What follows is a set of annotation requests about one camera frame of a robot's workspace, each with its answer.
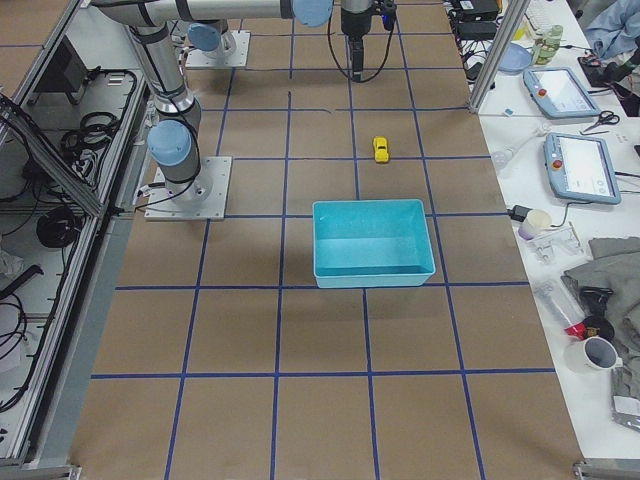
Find grey cloth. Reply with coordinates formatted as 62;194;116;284
561;237;639;358

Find clear acrylic holder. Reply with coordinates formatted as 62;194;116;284
527;222;584;264

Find white mug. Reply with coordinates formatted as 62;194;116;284
564;337;623;373

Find aluminium frame post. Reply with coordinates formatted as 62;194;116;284
468;0;530;114

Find turquoise plastic bin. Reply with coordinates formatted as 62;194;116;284
312;199;436;289

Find black monitor box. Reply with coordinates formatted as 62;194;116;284
35;36;89;105

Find cream purple cup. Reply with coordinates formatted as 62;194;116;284
517;209;552;241

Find black power adapter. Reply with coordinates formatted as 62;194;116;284
507;205;531;223

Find black power supply box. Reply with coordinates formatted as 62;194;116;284
450;0;499;22

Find upper teach pendant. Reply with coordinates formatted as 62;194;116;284
522;67;601;119

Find lower teach pendant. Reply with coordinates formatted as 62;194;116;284
543;133;621;205

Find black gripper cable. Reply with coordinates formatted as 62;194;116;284
327;13;398;83

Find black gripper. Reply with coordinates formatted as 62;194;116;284
340;0;373;73

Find coiled black cables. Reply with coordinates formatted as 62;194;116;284
60;111;123;166

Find grey foil pouch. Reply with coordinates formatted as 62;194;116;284
611;367;639;433

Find light blue bowl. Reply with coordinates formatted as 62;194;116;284
498;42;532;75

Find light blue fabric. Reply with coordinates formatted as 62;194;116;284
584;0;639;59

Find teach pendant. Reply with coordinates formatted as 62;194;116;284
522;67;601;119
543;133;621;205

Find black round tin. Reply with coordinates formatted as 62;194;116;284
583;315;615;341

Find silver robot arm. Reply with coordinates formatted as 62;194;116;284
93;1;333;219
179;8;365;83

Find yellow beetle toy car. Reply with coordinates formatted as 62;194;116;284
372;136;390;164

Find green glass jar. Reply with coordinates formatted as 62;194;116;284
532;24;564;66

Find black cable coil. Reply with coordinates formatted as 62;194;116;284
35;205;77;250

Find aluminium side rack frame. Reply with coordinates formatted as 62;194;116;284
1;1;155;479

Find black handled scissors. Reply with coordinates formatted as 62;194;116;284
580;110;620;135

